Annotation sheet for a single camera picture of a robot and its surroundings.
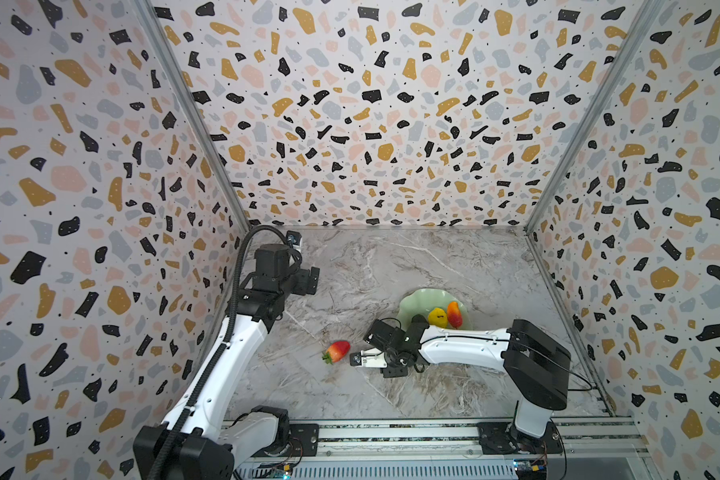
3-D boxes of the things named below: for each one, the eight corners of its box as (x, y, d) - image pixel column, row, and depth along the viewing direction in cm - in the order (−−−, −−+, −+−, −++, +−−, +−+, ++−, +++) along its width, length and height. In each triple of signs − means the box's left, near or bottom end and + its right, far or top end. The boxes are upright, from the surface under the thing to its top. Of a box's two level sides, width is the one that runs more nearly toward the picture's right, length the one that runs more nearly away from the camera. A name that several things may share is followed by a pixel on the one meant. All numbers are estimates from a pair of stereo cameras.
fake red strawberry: (322, 359, 89) (321, 355, 86) (338, 339, 93) (337, 335, 90) (335, 368, 87) (334, 364, 84) (350, 348, 91) (349, 343, 88)
